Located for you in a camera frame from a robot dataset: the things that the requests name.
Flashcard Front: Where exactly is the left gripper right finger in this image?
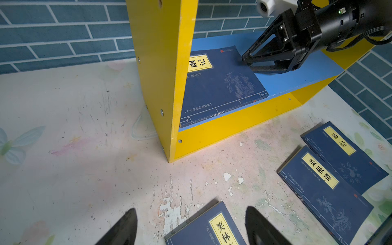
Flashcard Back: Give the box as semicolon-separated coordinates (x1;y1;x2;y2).
245;206;291;245

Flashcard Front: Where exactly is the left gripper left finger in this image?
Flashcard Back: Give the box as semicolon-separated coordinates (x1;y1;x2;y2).
96;208;138;245

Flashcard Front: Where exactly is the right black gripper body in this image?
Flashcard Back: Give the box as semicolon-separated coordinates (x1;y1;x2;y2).
283;1;322;66

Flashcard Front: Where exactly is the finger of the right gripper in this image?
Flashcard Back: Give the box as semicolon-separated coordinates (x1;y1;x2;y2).
249;57;296;74
242;9;295;64

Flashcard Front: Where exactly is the navy book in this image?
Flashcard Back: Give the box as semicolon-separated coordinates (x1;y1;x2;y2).
165;202;246;245
301;121;389;194
180;46;268;128
277;146;374;245

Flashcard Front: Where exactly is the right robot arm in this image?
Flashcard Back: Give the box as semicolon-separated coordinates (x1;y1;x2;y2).
242;1;392;74

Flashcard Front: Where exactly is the yellow pink blue bookshelf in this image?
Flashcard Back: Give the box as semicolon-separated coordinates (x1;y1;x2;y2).
126;1;372;162

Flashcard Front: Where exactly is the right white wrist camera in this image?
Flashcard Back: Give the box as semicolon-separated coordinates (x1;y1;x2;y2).
256;0;298;17

